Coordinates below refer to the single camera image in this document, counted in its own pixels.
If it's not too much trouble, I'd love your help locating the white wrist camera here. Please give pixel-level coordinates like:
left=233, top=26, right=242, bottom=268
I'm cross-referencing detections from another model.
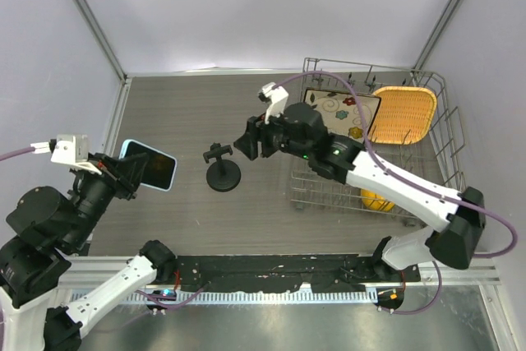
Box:
left=51, top=134, right=102, bottom=175
left=258, top=82, right=288, bottom=124

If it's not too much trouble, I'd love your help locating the orange woven basket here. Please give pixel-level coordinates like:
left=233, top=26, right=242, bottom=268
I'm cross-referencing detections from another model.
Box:
left=368, top=86, right=437, bottom=145

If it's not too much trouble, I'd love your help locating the grey wire dish rack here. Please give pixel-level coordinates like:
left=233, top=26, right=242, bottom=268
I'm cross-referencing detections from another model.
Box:
left=289, top=58, right=465, bottom=228

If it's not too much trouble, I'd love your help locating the white slotted cable duct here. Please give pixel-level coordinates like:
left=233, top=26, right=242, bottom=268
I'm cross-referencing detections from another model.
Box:
left=69, top=289, right=378, bottom=305

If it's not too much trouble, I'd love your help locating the black phone stand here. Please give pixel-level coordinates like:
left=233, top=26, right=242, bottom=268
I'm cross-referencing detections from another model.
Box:
left=203, top=143, right=242, bottom=192

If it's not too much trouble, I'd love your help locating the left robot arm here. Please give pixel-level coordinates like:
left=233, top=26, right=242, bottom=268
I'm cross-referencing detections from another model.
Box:
left=1, top=154, right=176, bottom=350

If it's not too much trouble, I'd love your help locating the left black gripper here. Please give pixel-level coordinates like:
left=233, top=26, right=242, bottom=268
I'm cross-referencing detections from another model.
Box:
left=67, top=149, right=152, bottom=247

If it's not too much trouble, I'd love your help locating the aluminium frame post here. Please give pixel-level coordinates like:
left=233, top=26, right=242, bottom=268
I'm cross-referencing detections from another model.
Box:
left=413, top=0, right=463, bottom=70
left=72, top=0, right=127, bottom=83

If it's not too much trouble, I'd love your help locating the floral square plate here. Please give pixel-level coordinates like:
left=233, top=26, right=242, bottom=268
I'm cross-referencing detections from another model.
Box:
left=302, top=88, right=381, bottom=142

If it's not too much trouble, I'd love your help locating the right aluminium frame post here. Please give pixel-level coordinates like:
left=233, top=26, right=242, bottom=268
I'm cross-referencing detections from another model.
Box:
left=413, top=0, right=463, bottom=70

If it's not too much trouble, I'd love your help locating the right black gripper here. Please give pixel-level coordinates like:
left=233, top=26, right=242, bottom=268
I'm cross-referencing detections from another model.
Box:
left=234, top=104, right=312, bottom=162

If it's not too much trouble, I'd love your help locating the yellow bowl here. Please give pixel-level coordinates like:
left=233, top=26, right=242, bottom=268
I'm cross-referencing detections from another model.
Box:
left=361, top=189, right=395, bottom=212

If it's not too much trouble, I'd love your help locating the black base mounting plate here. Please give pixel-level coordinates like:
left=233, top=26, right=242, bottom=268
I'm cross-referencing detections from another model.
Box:
left=159, top=254, right=421, bottom=293

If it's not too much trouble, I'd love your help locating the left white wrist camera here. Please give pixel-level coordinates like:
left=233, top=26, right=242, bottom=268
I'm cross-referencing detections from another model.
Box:
left=51, top=134, right=102, bottom=175

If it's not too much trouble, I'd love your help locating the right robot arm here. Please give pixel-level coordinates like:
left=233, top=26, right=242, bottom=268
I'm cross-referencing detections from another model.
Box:
left=234, top=103, right=486, bottom=281

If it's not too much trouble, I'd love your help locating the left aluminium frame post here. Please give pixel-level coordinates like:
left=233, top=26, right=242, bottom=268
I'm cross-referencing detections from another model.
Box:
left=72, top=0, right=127, bottom=83

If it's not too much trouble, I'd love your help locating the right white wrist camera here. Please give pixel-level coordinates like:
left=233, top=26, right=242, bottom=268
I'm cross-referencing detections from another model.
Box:
left=258, top=82, right=288, bottom=124

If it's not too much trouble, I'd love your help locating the blue-cased smartphone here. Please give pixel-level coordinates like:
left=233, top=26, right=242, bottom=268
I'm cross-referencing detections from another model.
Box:
left=118, top=139, right=178, bottom=192

